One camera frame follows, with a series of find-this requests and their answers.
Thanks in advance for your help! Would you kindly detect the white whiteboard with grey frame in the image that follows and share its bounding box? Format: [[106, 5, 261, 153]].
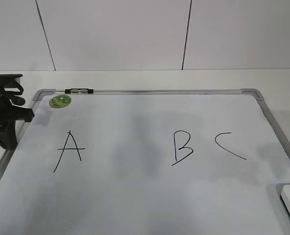
[[0, 89, 290, 235]]

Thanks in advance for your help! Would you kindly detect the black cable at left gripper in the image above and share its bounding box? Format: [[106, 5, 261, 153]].
[[0, 80, 26, 106]]

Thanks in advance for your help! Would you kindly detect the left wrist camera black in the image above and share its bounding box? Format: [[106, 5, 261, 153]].
[[0, 74, 23, 88]]

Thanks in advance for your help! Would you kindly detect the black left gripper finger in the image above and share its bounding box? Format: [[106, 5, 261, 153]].
[[0, 120, 18, 150]]

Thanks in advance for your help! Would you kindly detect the round green sticker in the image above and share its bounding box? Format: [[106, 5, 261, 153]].
[[49, 94, 72, 109]]

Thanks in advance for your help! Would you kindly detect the black and silver frame clip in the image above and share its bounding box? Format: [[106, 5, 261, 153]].
[[64, 88, 94, 94]]

